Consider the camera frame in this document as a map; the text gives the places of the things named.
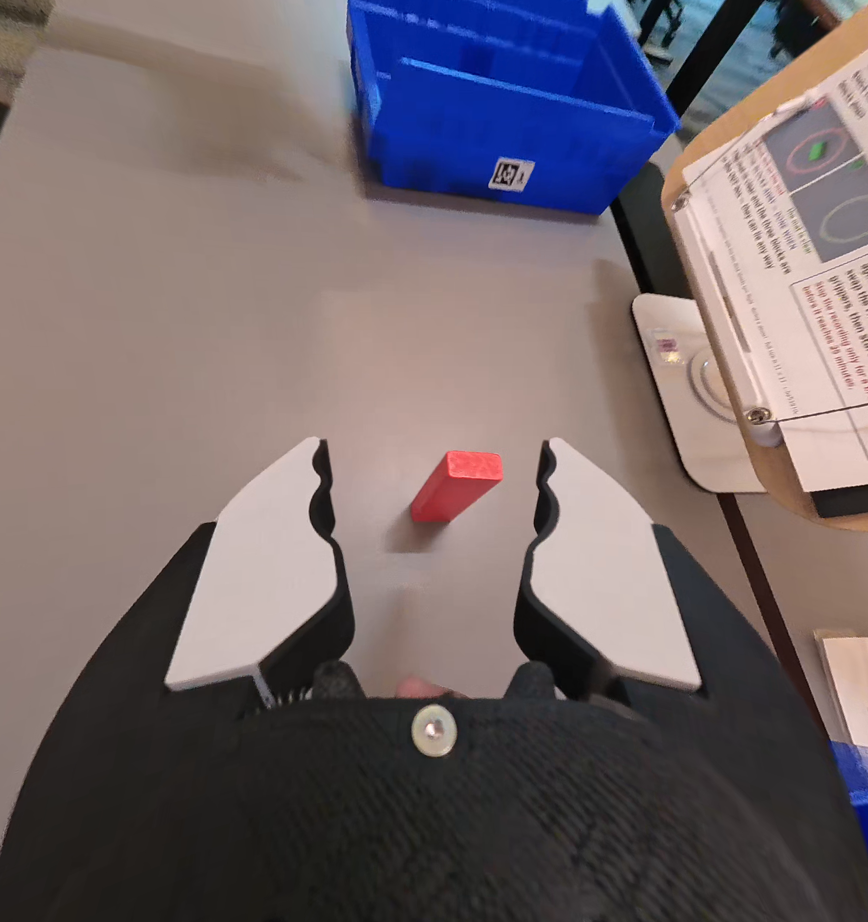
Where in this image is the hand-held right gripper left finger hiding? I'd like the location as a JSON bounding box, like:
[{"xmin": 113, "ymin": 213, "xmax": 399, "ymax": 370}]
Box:
[{"xmin": 163, "ymin": 437, "xmax": 356, "ymax": 708}]

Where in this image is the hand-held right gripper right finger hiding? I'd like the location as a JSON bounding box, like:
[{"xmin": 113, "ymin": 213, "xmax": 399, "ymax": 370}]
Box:
[{"xmin": 514, "ymin": 437, "xmax": 703, "ymax": 701}]

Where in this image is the red plank block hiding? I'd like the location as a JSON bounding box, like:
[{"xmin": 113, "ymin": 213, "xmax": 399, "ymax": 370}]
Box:
[{"xmin": 409, "ymin": 450, "xmax": 506, "ymax": 524}]

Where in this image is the blue plastic bin with divider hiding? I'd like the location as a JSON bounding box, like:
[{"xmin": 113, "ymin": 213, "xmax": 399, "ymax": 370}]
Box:
[{"xmin": 346, "ymin": 0, "xmax": 683, "ymax": 216}]

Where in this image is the printed paper booklet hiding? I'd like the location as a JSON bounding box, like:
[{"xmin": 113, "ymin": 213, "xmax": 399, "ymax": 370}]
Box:
[{"xmin": 813, "ymin": 630, "xmax": 868, "ymax": 752}]

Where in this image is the printed instruction sheet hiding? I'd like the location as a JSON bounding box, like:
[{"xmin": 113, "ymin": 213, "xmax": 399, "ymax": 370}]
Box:
[{"xmin": 682, "ymin": 29, "xmax": 868, "ymax": 494}]

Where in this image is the wooden clipboard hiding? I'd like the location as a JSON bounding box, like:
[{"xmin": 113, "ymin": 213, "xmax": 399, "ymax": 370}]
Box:
[{"xmin": 660, "ymin": 0, "xmax": 868, "ymax": 535}]

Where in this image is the white rounded base plate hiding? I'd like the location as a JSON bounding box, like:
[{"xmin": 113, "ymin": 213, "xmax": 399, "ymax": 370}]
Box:
[{"xmin": 630, "ymin": 292, "xmax": 768, "ymax": 495}]

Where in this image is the black metal post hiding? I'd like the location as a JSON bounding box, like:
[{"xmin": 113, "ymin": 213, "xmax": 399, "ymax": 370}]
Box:
[{"xmin": 663, "ymin": 0, "xmax": 768, "ymax": 118}]

